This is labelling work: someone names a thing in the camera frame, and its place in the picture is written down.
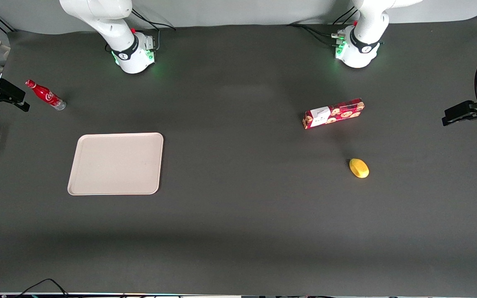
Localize black cables at left arm base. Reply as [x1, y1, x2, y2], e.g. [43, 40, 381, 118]
[287, 6, 360, 48]

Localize beige plastic tray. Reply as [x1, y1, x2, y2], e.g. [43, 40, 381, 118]
[67, 132, 164, 195]

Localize red cookie box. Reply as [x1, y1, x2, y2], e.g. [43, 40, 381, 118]
[303, 98, 365, 130]

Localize thin black cable at table edge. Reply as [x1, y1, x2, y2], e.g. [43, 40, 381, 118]
[14, 278, 70, 298]

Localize dark grey table cover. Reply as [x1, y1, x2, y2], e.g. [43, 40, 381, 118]
[0, 14, 477, 295]

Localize yellow lemon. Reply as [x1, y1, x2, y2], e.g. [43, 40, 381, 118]
[349, 158, 370, 179]

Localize red coke bottle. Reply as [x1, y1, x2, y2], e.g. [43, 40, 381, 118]
[25, 79, 67, 111]

